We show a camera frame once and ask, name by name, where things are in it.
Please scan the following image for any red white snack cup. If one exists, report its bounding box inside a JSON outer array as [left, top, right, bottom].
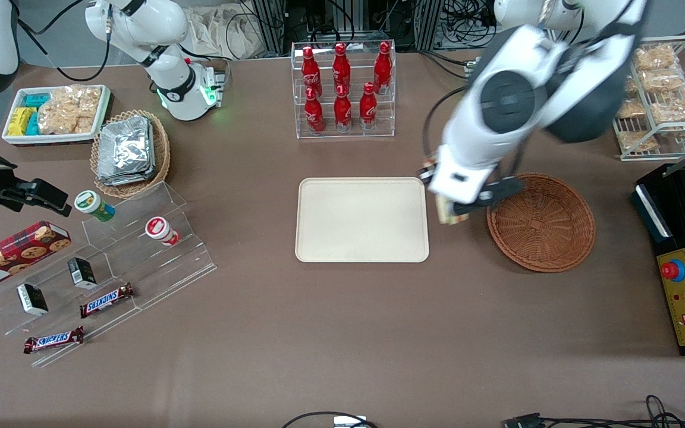
[[144, 216, 180, 247]]

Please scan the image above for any red cola bottle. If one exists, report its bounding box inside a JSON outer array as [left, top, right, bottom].
[[334, 84, 353, 133], [301, 46, 323, 99], [304, 87, 325, 135], [332, 43, 351, 96], [359, 82, 378, 131], [373, 42, 393, 95]]

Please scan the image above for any black table cable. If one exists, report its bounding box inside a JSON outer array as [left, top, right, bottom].
[[281, 410, 379, 428]]

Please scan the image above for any clear bag of crackers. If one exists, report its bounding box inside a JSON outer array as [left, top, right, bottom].
[[37, 84, 103, 136]]

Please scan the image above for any white rectangular snack dish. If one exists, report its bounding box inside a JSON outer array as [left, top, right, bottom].
[[2, 84, 112, 147]]

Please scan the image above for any silver foil packet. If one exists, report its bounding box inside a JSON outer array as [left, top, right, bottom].
[[99, 116, 155, 178], [97, 166, 157, 187]]

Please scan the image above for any black cable connector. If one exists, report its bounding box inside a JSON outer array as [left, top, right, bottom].
[[502, 413, 543, 428]]

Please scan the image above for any aluminium frame post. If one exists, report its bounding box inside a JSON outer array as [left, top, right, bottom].
[[414, 0, 444, 52], [251, 0, 287, 55]]

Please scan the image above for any round brown wicker basket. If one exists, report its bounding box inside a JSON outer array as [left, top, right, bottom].
[[486, 172, 596, 273]]

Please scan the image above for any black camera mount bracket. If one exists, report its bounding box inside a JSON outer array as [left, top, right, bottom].
[[453, 176, 525, 218]]

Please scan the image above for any yellow snack packet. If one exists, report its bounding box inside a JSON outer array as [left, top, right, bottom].
[[8, 107, 37, 137]]

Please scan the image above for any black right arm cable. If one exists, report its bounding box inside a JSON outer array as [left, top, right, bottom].
[[17, 0, 112, 83]]

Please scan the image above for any white wire rack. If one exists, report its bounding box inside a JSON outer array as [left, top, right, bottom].
[[612, 34, 685, 163]]

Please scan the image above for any small black box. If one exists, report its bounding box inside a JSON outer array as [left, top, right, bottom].
[[67, 257, 98, 291], [17, 283, 49, 317]]

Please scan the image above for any black looped cable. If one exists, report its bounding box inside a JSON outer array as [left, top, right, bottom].
[[539, 394, 685, 428]]

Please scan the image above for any green lidded snack cup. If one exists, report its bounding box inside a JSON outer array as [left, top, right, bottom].
[[74, 190, 117, 223]]

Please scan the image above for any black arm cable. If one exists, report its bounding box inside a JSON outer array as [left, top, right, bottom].
[[423, 86, 475, 165], [17, 0, 112, 83]]

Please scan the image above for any beige plastic tray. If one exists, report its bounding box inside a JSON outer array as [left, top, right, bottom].
[[295, 177, 431, 263]]

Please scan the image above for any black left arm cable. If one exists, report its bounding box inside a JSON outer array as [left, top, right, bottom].
[[423, 86, 475, 165]]

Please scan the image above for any black yellow control box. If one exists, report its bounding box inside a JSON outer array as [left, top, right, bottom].
[[631, 163, 685, 358]]

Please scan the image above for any brown Snickers bar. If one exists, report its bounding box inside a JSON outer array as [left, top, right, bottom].
[[23, 326, 85, 355], [78, 282, 136, 319]]

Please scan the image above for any clear acrylic bottle rack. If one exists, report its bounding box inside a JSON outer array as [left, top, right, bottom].
[[291, 40, 397, 140]]

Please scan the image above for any black cable bundle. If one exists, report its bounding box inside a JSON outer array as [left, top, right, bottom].
[[441, 0, 498, 49]]

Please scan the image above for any red tartan cookie box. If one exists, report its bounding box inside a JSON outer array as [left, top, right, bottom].
[[0, 221, 72, 294]]

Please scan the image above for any oval wicker basket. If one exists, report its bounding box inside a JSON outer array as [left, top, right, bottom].
[[90, 109, 171, 199]]

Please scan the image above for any clear acrylic stepped shelf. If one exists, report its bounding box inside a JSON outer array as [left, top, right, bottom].
[[0, 181, 218, 369]]

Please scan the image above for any triangle sandwich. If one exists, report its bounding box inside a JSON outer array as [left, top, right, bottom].
[[423, 156, 470, 228]]

